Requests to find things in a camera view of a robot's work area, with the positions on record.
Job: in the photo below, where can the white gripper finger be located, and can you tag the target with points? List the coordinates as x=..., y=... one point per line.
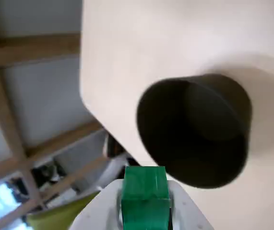
x=189, y=218
x=96, y=215

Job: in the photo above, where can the green cube block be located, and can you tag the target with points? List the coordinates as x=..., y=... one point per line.
x=146, y=198

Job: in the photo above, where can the black pot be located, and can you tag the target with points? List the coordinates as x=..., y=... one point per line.
x=194, y=143

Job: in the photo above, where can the yellow-green seat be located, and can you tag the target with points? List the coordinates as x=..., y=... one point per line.
x=55, y=215

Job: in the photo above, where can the white chair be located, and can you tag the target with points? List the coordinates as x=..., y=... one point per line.
x=112, y=170

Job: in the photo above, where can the wooden frame partition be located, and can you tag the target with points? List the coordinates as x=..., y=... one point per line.
x=2, y=100

